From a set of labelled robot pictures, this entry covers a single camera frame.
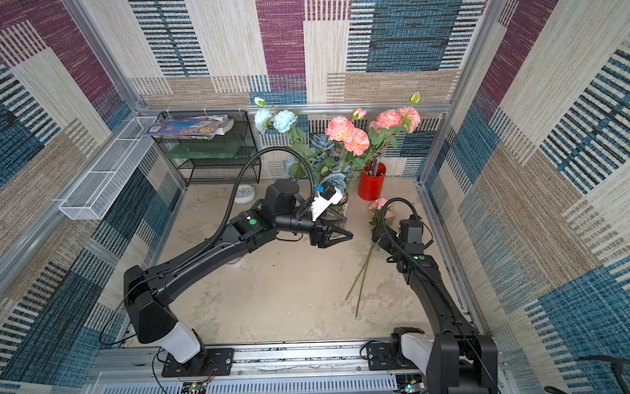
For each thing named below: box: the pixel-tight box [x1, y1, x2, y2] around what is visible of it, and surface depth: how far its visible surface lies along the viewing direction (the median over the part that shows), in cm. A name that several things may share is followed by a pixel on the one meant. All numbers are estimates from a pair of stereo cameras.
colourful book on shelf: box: [146, 114, 235, 140], surface depth 83 cm
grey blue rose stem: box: [309, 132, 348, 193], surface depth 79 cm
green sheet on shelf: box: [165, 142, 241, 160], surface depth 97 cm
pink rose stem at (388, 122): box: [367, 91, 421, 164], surface depth 73 cm
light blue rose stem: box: [253, 96, 316, 162], surface depth 74 cm
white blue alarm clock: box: [233, 183, 256, 204], surface depth 114 cm
